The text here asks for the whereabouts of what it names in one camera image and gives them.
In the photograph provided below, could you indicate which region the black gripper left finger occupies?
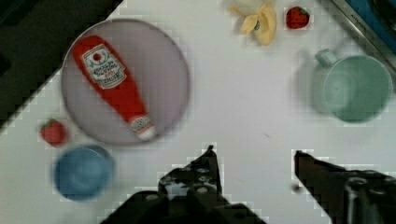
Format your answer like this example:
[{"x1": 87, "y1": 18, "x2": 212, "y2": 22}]
[{"x1": 100, "y1": 147, "x2": 266, "y2": 224}]

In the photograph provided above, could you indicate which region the grey round plate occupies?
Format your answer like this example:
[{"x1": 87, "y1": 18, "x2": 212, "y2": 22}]
[{"x1": 61, "y1": 19, "x2": 191, "y2": 146}]

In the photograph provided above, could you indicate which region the black toaster oven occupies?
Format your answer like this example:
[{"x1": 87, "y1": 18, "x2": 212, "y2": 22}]
[{"x1": 316, "y1": 0, "x2": 396, "y2": 77}]

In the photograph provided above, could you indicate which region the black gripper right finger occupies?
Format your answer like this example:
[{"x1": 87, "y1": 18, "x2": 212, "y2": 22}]
[{"x1": 294, "y1": 150, "x2": 396, "y2": 224}]

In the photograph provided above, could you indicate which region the blue small bowl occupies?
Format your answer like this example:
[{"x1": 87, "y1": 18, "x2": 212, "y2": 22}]
[{"x1": 52, "y1": 145, "x2": 114, "y2": 202}]

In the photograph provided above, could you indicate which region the peeled toy banana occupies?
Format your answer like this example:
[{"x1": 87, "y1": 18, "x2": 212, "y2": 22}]
[{"x1": 230, "y1": 0, "x2": 277, "y2": 46}]

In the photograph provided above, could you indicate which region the green mug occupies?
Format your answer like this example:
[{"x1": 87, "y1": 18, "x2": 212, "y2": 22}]
[{"x1": 312, "y1": 49, "x2": 393, "y2": 123}]

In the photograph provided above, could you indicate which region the red ketchup bottle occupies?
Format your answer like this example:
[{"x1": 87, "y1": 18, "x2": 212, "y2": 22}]
[{"x1": 72, "y1": 35, "x2": 157, "y2": 141}]

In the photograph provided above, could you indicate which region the red toy strawberry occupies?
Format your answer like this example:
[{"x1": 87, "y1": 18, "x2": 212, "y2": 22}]
[
  {"x1": 39, "y1": 119, "x2": 68, "y2": 147},
  {"x1": 286, "y1": 7, "x2": 310, "y2": 29}
]

